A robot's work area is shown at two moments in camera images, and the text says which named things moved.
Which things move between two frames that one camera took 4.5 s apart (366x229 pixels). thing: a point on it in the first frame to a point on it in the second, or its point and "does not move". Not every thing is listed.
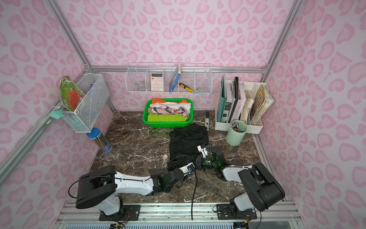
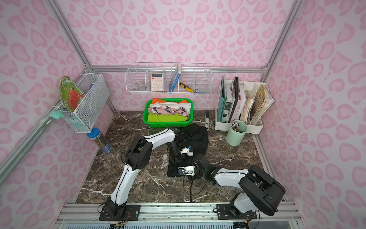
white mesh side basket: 84,119 does not move
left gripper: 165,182 to 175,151
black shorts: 184,140 does not move
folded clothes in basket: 160,110 does not move
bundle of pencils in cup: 235,126 does not move
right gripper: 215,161 to 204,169
